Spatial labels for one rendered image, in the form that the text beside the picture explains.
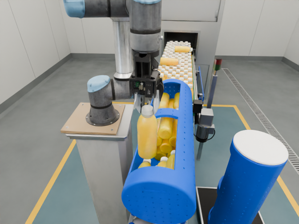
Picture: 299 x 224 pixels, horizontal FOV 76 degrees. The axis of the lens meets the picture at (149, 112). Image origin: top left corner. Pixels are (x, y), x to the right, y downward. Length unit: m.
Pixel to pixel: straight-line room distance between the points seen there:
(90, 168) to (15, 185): 1.49
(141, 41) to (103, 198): 1.17
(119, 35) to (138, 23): 0.48
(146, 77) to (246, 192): 1.00
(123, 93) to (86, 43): 5.07
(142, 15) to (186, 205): 0.63
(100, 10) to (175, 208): 0.69
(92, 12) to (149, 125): 0.36
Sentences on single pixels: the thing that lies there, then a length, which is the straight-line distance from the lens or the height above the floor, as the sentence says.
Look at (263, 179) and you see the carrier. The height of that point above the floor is 0.92.
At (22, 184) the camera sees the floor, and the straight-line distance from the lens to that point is 2.59.
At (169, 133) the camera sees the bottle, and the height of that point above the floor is 1.17.
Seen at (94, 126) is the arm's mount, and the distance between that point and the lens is 1.05.
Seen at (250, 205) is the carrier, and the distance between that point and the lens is 1.42.
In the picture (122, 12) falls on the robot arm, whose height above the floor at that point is 1.72.
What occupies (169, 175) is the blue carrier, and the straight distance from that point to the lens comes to 0.70.
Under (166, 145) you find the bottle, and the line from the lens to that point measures 1.01.
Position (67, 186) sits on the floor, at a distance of 2.35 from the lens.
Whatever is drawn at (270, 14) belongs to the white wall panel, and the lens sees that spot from 6.15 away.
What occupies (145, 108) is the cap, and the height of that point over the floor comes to 1.45.
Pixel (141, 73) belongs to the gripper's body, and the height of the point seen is 1.60.
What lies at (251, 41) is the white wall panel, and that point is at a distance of 6.13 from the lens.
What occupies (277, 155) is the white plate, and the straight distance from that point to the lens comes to 1.23.
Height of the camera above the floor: 1.78
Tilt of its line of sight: 33 degrees down
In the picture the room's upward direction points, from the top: straight up
